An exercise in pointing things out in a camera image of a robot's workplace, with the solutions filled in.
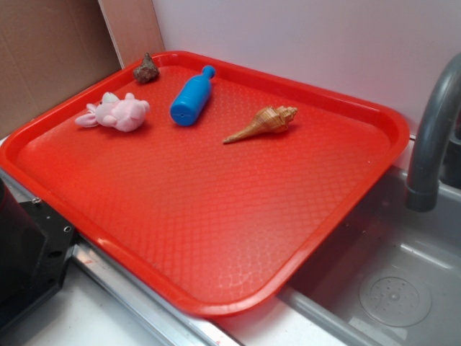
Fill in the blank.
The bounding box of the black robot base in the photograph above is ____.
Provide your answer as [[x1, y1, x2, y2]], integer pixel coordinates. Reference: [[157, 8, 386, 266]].
[[1, 182, 76, 334]]

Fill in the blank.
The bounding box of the blue plastic bottle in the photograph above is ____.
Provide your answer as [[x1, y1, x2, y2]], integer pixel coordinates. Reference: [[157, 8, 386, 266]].
[[170, 66, 215, 126]]

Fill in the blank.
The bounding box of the red plastic tray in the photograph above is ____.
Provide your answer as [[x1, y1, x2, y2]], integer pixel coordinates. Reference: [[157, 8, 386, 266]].
[[1, 52, 409, 317]]

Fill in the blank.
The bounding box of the brown spiral seashell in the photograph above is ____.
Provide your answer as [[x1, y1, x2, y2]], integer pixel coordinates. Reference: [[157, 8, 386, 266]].
[[223, 106, 298, 144]]

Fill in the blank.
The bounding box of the pink plush toy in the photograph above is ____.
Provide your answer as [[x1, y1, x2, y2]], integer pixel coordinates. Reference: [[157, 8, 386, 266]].
[[74, 92, 151, 133]]

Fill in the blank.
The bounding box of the small brown rock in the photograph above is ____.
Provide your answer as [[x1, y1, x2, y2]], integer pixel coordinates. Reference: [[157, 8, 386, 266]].
[[133, 53, 160, 84]]

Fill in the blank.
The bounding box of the grey plastic sink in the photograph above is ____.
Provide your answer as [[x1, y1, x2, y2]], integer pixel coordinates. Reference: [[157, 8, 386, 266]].
[[219, 169, 460, 345]]

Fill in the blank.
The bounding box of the grey faucet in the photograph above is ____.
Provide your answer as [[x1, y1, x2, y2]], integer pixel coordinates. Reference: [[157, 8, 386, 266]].
[[405, 54, 460, 212]]

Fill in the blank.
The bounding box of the brown cardboard panel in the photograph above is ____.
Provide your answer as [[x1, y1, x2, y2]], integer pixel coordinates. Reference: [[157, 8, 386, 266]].
[[1, 1, 164, 138]]

